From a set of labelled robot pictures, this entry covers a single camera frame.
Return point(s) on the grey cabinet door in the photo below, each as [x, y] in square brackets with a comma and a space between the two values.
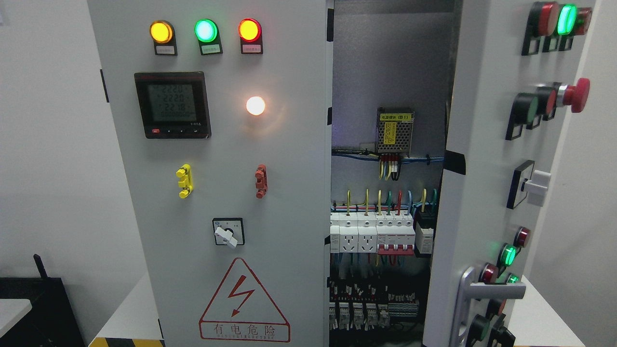
[285, 230]
[502, 112]

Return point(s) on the perforated metal power supply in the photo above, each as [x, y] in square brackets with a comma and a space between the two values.
[394, 129]

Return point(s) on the red terminal connector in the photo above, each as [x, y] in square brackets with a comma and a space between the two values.
[261, 181]

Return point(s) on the black relay terminal row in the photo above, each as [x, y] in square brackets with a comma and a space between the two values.
[370, 303]

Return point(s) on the white double socket module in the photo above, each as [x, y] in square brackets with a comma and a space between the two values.
[357, 232]

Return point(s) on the red emergency stop button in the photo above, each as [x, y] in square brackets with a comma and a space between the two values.
[573, 95]

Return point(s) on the black white surge protector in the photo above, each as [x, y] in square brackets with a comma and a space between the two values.
[424, 226]

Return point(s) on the white glowing indicator lamp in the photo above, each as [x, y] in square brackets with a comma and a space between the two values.
[255, 105]

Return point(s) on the silver door handle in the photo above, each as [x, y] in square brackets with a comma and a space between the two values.
[470, 327]

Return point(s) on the white knob selector switch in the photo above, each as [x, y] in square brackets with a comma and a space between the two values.
[527, 183]

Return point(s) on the green indicator lamp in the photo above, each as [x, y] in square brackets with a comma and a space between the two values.
[208, 36]

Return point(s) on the red electric warning sticker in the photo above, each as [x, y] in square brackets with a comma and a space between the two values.
[241, 309]

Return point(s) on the black box with antenna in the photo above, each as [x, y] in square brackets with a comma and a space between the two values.
[50, 322]

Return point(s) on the white rotary selector switch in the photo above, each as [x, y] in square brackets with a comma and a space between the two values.
[229, 231]

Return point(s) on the red indicator lamp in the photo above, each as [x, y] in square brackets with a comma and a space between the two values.
[250, 33]

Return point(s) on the yellow terminal connector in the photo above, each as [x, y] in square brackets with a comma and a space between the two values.
[185, 181]

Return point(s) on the black digital power meter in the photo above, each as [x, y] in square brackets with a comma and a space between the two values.
[173, 104]

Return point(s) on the yellow indicator lamp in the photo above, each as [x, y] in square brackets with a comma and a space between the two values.
[163, 36]

